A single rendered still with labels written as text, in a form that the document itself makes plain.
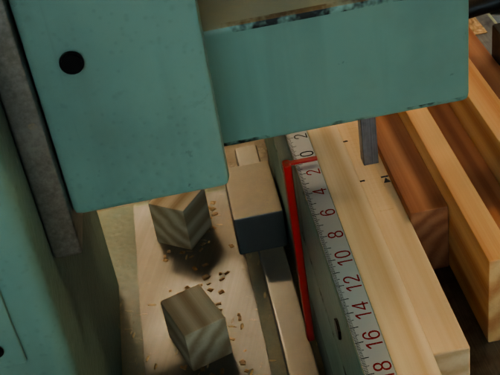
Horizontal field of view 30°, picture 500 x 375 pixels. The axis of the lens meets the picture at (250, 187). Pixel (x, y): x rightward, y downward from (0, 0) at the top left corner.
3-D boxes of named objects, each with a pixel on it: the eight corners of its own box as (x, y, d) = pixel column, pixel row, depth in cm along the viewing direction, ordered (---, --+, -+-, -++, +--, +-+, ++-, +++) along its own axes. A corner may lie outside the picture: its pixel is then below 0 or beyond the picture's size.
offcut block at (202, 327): (233, 353, 65) (225, 317, 63) (193, 372, 64) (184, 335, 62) (207, 318, 68) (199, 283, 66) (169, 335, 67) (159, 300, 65)
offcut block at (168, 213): (178, 217, 79) (170, 178, 76) (212, 225, 77) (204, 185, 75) (157, 242, 76) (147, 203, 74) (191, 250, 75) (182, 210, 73)
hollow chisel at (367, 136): (379, 163, 55) (373, 90, 52) (364, 166, 55) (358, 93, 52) (375, 155, 56) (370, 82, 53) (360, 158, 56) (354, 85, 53)
